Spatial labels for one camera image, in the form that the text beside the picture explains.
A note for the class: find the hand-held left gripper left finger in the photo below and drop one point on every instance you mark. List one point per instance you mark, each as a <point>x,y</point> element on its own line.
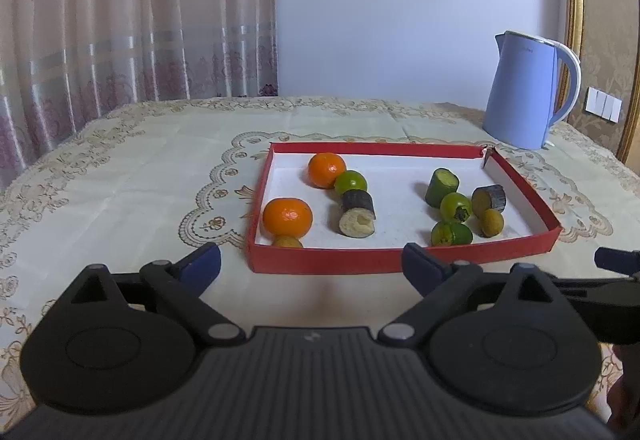
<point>202,265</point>

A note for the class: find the small yellow round fruit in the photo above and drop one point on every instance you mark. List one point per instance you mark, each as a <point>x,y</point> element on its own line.
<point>492,223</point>
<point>287,242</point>

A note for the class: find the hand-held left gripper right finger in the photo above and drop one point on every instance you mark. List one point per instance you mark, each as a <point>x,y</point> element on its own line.
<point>417,265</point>

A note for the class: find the light blue electric kettle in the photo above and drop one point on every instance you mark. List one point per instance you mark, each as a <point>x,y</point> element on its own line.
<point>520,89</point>

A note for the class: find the red cardboard box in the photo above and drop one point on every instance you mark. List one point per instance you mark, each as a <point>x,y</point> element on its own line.
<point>400,220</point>

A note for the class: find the green round fruit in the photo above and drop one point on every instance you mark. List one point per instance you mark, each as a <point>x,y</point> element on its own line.
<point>351,182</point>
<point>455,207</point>

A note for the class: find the orange mandarin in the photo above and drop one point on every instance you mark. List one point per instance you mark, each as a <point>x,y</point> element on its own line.
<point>287,218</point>
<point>327,169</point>

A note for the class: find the dark eggplant chunk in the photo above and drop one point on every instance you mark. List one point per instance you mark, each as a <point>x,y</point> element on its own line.
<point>357,215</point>

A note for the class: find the person's right hand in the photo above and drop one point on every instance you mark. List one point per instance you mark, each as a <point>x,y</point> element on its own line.
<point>631,385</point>

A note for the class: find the green cucumber piece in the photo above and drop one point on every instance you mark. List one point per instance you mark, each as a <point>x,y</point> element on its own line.
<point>451,234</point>
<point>441,187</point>

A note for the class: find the white wall switch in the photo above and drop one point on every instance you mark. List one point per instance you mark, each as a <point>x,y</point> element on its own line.
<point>603,103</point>

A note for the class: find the pink patterned curtain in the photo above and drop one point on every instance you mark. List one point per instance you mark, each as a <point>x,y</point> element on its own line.
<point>125,19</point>

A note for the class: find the small dark eggplant piece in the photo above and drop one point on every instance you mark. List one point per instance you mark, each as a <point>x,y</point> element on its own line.
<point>489,200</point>

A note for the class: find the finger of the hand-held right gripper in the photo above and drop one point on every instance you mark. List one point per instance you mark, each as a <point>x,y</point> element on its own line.
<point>617,259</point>
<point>600,282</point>

